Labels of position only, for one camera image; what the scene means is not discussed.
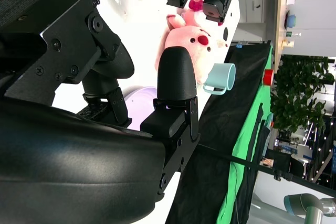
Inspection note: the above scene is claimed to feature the black backdrop cloth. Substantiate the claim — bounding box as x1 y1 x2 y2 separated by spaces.
165 41 272 224

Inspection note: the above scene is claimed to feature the green leafy plant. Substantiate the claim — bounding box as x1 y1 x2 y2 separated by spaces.
270 56 335 133

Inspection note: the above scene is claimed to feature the purple plastic plate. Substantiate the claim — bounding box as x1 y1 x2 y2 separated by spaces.
122 86 158 132

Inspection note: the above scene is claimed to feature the wooden shelf panel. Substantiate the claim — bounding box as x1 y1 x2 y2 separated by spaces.
272 0 298 70

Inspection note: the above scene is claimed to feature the white cabinet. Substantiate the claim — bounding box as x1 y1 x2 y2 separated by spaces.
237 0 265 24

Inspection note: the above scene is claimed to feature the teal plastic cup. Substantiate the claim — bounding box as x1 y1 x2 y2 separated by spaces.
202 63 237 96

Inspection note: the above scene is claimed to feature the pink plush doll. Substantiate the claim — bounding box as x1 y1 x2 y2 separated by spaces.
154 0 228 84

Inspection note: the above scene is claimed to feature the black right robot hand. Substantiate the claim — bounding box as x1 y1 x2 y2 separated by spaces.
0 0 201 224

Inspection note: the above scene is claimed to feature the green backdrop cloth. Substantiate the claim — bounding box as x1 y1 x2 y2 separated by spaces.
215 42 275 224

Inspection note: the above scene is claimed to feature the blue bowl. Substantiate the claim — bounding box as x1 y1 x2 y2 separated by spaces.
285 14 298 29

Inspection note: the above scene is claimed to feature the black metal pole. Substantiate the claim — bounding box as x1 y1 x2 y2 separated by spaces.
196 144 336 199

